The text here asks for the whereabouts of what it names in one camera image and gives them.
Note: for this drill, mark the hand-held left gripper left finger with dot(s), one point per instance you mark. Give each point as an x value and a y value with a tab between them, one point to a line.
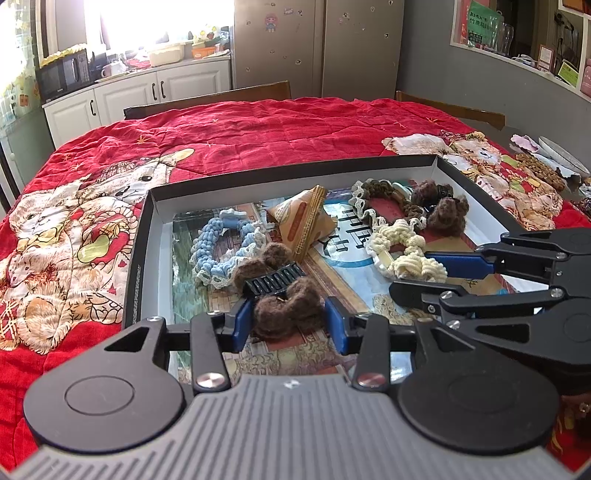
242	325

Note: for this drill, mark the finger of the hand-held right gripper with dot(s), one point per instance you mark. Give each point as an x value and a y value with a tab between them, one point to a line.
425	295
457	265

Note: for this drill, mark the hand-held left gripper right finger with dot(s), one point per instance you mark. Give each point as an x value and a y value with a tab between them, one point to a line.
336	330

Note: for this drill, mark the brown fuzzy hair claw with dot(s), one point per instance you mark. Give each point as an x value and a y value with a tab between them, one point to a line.
281	309
443	212

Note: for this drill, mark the cream knitted scrunchie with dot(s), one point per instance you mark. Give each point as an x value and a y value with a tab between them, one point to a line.
406	249

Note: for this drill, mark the light blue knitted scrunchie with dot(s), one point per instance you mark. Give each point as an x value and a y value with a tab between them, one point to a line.
207	240

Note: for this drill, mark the olive lace-trimmed scrunchie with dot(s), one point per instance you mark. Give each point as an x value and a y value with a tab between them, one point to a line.
374	188

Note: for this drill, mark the brown snack packet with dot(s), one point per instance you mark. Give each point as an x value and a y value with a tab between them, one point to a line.
300	221

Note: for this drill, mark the black cardboard box tray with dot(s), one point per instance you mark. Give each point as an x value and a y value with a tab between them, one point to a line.
138	258

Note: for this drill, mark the wooden bead mat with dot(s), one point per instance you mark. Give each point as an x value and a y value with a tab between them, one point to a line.
540	170

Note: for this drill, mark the pink scalloped dish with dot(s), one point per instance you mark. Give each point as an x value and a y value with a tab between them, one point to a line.
524	142

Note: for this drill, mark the white plate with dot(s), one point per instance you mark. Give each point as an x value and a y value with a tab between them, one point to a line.
561	152

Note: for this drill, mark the brown wooden chair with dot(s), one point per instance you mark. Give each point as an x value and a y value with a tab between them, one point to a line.
452	108

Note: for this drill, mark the red printed blanket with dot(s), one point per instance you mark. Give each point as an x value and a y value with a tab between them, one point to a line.
254	134

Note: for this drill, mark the green card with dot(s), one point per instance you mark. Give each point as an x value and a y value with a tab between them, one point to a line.
567	74

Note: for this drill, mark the dark wooden chair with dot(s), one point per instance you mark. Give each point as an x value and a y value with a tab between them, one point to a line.
207	99

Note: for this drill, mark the clear drinking glasses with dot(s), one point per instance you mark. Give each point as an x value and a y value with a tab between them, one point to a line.
501	37

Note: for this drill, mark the white kitchen cabinet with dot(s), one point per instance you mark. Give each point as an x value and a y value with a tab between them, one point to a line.
138	92

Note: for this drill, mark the steel double-door refrigerator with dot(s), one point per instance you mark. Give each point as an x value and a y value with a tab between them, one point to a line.
318	46

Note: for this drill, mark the orange bowl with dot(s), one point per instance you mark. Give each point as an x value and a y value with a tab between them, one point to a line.
204	52

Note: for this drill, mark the white plastic container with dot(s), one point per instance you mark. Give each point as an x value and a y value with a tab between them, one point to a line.
166	54

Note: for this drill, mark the white mug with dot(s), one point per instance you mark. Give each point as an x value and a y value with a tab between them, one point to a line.
111	70

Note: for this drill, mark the cartoon fridge magnet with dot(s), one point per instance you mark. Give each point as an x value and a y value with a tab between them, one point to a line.
270	23

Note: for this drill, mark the black microwave oven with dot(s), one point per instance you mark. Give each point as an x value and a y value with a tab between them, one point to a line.
62	76

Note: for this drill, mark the bright window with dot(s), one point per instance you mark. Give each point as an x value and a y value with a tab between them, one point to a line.
157	21

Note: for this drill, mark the yellow lace cover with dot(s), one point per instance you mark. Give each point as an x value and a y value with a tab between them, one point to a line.
62	54

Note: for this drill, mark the small picture frame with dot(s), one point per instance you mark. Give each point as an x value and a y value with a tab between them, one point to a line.
545	57

